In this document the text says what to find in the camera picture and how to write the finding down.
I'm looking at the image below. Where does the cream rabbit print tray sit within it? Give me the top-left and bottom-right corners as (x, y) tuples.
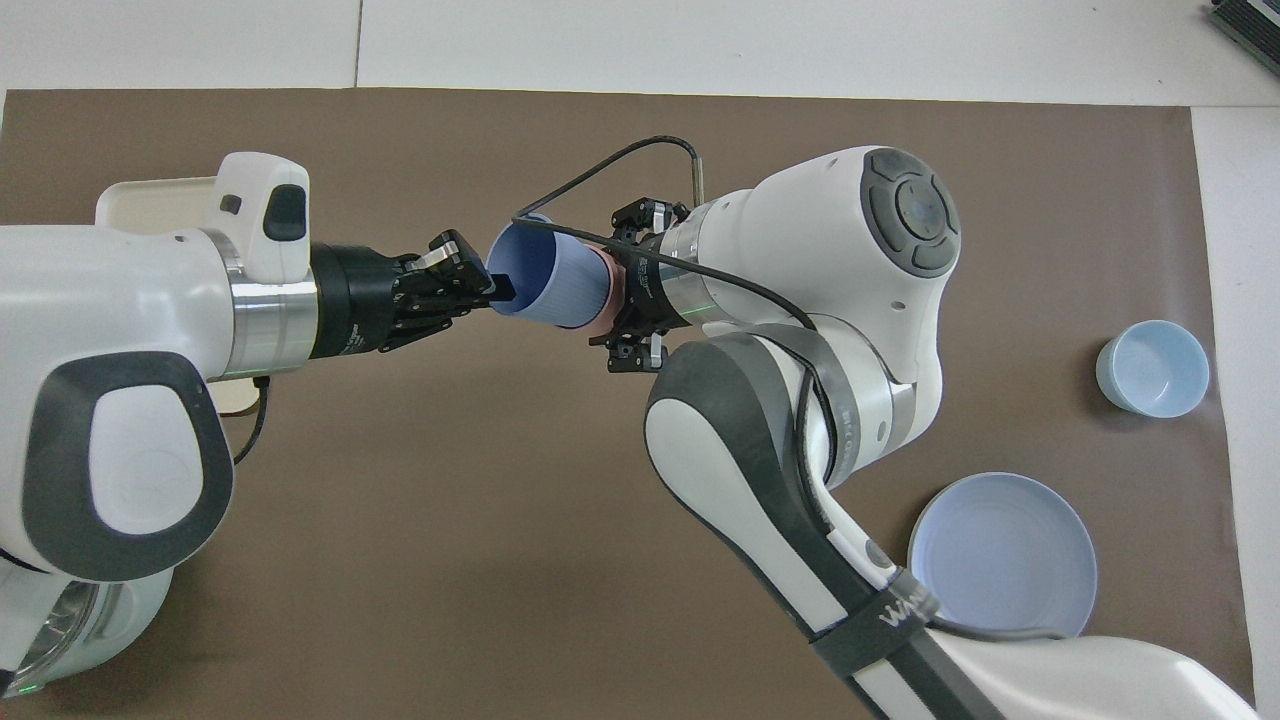
(94, 176), (264, 414)

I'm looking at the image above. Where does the brown table mat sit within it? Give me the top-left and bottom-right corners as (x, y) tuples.
(0, 88), (1257, 720)

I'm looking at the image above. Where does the blue ribbed cup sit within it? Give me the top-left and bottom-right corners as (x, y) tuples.
(486, 214), (614, 330)

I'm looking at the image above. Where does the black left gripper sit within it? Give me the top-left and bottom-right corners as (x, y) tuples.
(310, 229), (519, 360)

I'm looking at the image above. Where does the light blue plate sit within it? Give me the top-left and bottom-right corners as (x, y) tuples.
(907, 472), (1099, 642)

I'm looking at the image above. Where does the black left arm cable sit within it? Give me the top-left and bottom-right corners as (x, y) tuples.
(232, 375), (270, 467)

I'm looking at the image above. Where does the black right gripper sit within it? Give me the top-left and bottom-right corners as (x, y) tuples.
(589, 197), (692, 375)

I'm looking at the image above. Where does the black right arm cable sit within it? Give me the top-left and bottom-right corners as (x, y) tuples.
(511, 135), (843, 483)

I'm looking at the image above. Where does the pink cup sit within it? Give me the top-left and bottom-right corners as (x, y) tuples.
(584, 243), (629, 338)

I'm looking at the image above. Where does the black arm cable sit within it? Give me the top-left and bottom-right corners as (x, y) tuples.
(511, 135), (843, 483)
(232, 375), (270, 467)

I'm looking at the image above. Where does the light blue bowl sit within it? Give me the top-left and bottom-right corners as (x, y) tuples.
(1095, 320), (1211, 419)

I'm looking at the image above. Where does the black ribbed device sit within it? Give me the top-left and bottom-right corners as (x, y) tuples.
(1205, 0), (1280, 71)

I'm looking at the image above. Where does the pale green steel-lined pot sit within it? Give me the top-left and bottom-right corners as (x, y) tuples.
(0, 565), (177, 701)

